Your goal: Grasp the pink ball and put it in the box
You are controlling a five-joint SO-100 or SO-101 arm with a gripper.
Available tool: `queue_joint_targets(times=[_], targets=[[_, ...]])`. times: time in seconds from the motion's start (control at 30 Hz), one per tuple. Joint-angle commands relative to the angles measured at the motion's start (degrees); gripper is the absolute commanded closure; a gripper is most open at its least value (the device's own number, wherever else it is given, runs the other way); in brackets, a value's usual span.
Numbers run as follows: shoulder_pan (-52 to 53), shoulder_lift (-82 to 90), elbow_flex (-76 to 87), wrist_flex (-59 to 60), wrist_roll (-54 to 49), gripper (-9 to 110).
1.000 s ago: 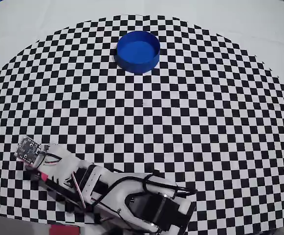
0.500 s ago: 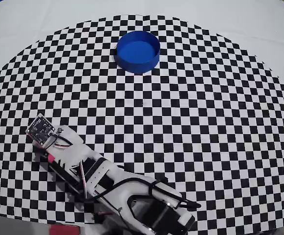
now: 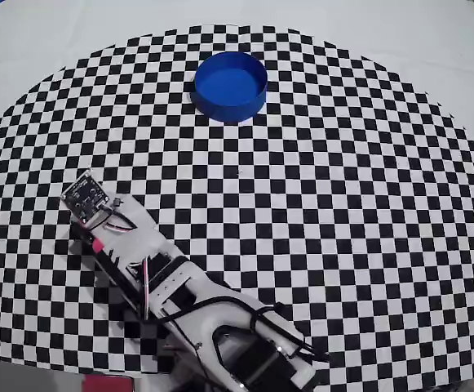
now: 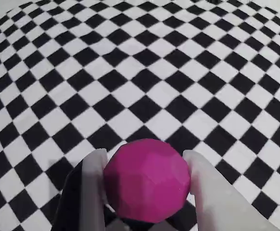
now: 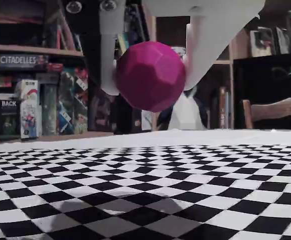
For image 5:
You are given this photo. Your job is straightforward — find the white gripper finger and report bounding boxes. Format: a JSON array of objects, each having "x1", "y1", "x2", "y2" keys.
[{"x1": 183, "y1": 23, "x2": 249, "y2": 93}]

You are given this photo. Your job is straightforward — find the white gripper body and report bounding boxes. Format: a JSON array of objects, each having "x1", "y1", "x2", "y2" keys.
[{"x1": 142, "y1": 0, "x2": 266, "y2": 25}]

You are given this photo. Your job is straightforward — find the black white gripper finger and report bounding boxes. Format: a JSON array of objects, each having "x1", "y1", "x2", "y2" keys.
[{"x1": 65, "y1": 0, "x2": 125, "y2": 97}]

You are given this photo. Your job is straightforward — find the pink faceted ball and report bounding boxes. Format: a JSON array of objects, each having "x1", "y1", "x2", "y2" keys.
[{"x1": 115, "y1": 41, "x2": 186, "y2": 113}]

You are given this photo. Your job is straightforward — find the small red box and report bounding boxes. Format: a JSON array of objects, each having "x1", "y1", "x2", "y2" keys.
[{"x1": 47, "y1": 62, "x2": 64, "y2": 73}]

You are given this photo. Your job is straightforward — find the blue green game box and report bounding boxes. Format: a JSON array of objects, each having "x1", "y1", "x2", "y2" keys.
[{"x1": 57, "y1": 72, "x2": 76, "y2": 135}]

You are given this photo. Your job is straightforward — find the dark green game box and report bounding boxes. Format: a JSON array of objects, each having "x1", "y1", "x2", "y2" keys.
[{"x1": 40, "y1": 82, "x2": 59, "y2": 136}]

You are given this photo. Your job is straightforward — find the Citadelles game box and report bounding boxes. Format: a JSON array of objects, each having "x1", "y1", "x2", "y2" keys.
[{"x1": 0, "y1": 53, "x2": 50, "y2": 70}]

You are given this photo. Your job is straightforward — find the white Mario game box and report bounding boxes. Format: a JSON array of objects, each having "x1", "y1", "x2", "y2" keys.
[{"x1": 20, "y1": 79, "x2": 40, "y2": 140}]

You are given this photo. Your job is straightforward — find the black Back game box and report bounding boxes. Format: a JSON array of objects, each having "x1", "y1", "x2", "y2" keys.
[{"x1": 0, "y1": 98, "x2": 21, "y2": 137}]

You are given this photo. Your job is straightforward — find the upright shelf books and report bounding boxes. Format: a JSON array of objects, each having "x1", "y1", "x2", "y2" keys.
[{"x1": 42, "y1": 14, "x2": 83, "y2": 51}]

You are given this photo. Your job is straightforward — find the red spine books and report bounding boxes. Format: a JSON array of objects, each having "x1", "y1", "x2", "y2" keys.
[{"x1": 217, "y1": 86, "x2": 234, "y2": 130}]

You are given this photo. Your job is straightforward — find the black cabinet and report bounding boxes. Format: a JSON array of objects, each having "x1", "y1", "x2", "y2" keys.
[{"x1": 232, "y1": 56, "x2": 291, "y2": 131}]

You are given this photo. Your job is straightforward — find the upright illustrated books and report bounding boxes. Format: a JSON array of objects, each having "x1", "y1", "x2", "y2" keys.
[{"x1": 249, "y1": 26, "x2": 291, "y2": 58}]

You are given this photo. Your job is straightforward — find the wooden bookshelf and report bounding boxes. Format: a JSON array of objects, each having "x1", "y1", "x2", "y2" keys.
[{"x1": 0, "y1": 0, "x2": 236, "y2": 143}]

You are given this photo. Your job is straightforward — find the brown wooden chair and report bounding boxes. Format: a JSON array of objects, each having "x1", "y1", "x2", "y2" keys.
[{"x1": 242, "y1": 97, "x2": 291, "y2": 130}]

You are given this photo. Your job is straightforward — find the black white checkerboard mat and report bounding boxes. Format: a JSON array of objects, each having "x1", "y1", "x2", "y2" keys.
[{"x1": 0, "y1": 143, "x2": 291, "y2": 240}]

